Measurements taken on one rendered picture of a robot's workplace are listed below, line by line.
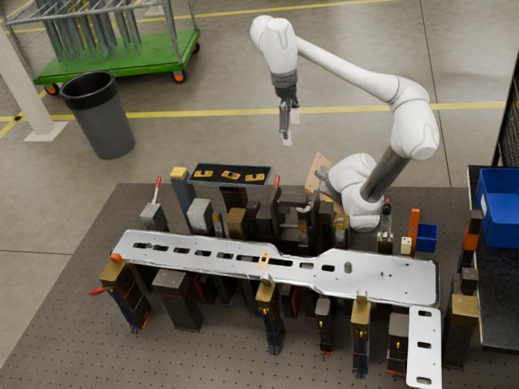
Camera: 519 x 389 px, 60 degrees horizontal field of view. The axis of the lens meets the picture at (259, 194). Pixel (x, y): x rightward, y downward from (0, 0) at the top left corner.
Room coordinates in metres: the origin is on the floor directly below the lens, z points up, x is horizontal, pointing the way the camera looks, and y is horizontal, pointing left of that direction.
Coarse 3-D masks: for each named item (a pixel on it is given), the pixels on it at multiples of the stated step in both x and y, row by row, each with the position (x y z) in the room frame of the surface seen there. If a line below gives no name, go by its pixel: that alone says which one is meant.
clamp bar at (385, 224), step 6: (384, 204) 1.16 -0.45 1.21; (390, 204) 1.15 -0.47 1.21; (384, 210) 1.13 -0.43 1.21; (390, 210) 1.14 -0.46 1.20; (384, 216) 1.15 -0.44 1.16; (390, 216) 1.14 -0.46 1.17; (384, 222) 1.15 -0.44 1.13; (390, 222) 1.13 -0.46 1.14; (384, 228) 1.14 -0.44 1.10; (390, 228) 1.13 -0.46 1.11
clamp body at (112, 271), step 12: (108, 264) 1.30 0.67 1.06; (120, 264) 1.28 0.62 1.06; (108, 276) 1.23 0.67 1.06; (120, 276) 1.23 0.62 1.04; (132, 276) 1.28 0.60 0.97; (120, 288) 1.21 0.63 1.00; (132, 288) 1.26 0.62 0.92; (120, 300) 1.20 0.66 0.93; (132, 300) 1.23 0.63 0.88; (144, 300) 1.28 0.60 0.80; (132, 312) 1.21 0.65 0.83; (144, 312) 1.25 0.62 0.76; (132, 324) 1.22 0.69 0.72; (144, 324) 1.21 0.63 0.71
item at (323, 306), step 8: (320, 304) 0.94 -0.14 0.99; (328, 304) 0.94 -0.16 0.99; (320, 312) 0.91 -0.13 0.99; (328, 312) 0.91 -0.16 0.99; (320, 320) 0.90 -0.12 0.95; (328, 320) 0.90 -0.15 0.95; (320, 328) 0.90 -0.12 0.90; (328, 328) 0.90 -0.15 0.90; (320, 336) 0.92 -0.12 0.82; (328, 336) 0.90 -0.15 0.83; (320, 344) 0.91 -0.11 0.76; (328, 344) 0.90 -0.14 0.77; (320, 352) 0.91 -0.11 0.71; (328, 352) 0.90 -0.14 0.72
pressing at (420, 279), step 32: (128, 256) 1.37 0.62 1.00; (160, 256) 1.34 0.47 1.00; (192, 256) 1.30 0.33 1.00; (256, 256) 1.22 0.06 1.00; (288, 256) 1.19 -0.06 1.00; (320, 256) 1.15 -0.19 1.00; (352, 256) 1.12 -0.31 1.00; (384, 256) 1.09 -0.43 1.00; (320, 288) 1.01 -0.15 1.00; (352, 288) 0.98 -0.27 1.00; (384, 288) 0.95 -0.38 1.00; (416, 288) 0.92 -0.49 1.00
